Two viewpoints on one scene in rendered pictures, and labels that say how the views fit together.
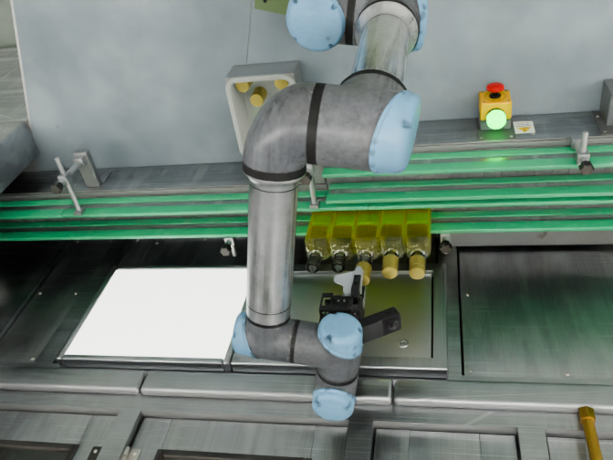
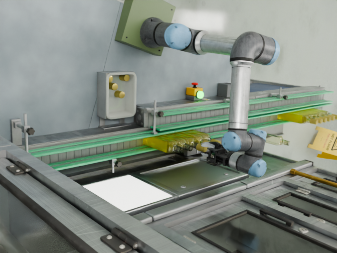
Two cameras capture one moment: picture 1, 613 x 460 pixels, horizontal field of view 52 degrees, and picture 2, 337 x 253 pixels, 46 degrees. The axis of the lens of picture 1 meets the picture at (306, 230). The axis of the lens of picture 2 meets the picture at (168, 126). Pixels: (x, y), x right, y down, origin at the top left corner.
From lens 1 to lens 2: 159 cm
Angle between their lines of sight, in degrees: 56
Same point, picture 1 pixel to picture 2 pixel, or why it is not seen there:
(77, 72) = (7, 71)
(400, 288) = (197, 164)
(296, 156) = (258, 52)
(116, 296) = not seen: hidden behind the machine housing
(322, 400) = (261, 163)
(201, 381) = (176, 205)
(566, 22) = (208, 60)
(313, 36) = (180, 42)
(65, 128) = not seen: outside the picture
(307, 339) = (253, 136)
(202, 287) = (115, 185)
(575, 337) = not seen: hidden behind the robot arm
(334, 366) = (262, 145)
